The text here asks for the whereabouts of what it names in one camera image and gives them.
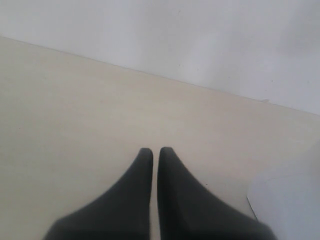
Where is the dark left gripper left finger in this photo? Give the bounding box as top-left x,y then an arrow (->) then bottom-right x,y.
44,148 -> 153,240

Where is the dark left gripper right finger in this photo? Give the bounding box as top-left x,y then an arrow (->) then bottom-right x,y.
157,147 -> 276,240

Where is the white paper sheet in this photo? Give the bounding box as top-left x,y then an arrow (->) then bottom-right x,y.
247,173 -> 320,240

